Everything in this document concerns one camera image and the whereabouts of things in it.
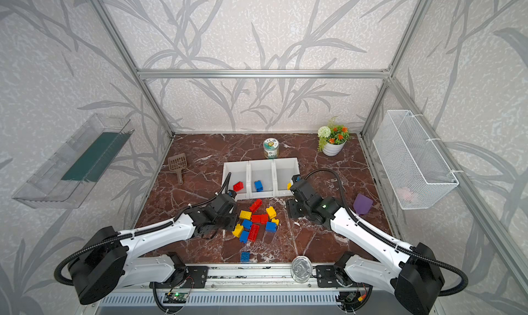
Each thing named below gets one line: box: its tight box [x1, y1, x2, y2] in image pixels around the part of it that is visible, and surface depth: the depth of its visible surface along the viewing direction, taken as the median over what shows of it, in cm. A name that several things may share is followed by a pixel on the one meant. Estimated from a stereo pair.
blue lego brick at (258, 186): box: [254, 180, 264, 192], surface depth 98 cm
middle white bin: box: [248, 159, 275, 199], surface depth 99 cm
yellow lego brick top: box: [239, 209, 253, 221], surface depth 89 cm
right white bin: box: [272, 157, 301, 199], surface depth 98 cm
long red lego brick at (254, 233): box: [247, 223, 260, 243], surface depth 85 cm
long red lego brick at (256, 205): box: [249, 198, 264, 214], surface depth 92 cm
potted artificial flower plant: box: [316, 116, 350, 157], surface depth 104 cm
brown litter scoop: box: [167, 152, 188, 186], surface depth 108 cm
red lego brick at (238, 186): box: [233, 181, 245, 192], surface depth 98 cm
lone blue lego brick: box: [240, 251, 251, 263], surface depth 79 cm
